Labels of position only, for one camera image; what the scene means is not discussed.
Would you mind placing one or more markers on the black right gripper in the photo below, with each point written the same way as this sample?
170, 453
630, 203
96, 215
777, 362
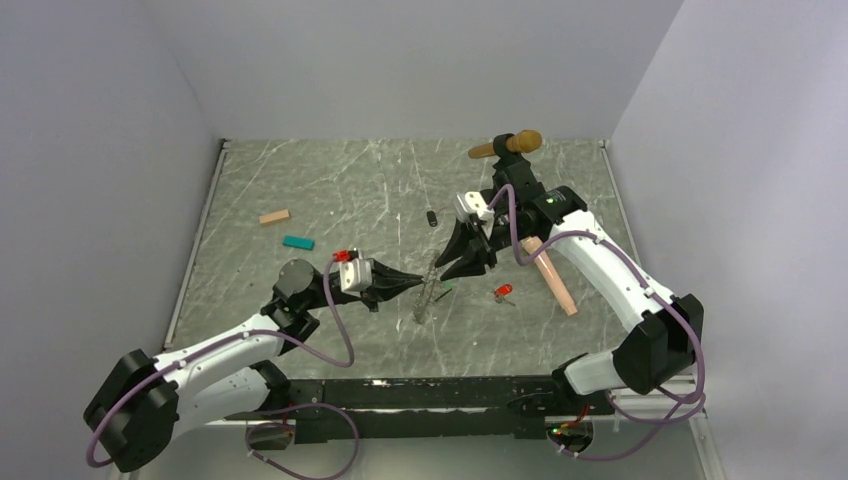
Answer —
462, 244

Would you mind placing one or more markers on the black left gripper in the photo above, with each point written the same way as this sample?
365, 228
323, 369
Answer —
388, 284

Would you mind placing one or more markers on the red tag key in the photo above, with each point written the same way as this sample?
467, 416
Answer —
501, 294

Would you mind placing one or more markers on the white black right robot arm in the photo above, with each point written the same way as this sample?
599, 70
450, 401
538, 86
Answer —
663, 329

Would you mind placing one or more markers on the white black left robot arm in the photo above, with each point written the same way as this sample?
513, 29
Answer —
147, 401

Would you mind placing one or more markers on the black tag key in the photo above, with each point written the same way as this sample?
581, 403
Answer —
433, 216

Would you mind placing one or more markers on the teal block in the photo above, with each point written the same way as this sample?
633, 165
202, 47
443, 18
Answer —
300, 243

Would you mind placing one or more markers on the black microphone stand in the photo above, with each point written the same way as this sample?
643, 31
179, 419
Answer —
515, 170

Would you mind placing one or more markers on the tan wooden block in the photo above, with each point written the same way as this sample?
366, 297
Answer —
274, 217

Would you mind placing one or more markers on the gold microphone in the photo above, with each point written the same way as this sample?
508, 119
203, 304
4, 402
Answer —
526, 141

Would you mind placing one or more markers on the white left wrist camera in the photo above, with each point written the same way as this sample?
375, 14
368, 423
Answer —
355, 271

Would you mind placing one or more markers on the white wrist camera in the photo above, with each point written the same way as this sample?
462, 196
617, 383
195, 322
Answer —
472, 203
355, 271

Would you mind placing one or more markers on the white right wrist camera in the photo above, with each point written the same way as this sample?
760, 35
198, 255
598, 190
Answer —
472, 203

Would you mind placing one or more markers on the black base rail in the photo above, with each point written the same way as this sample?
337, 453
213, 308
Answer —
523, 407

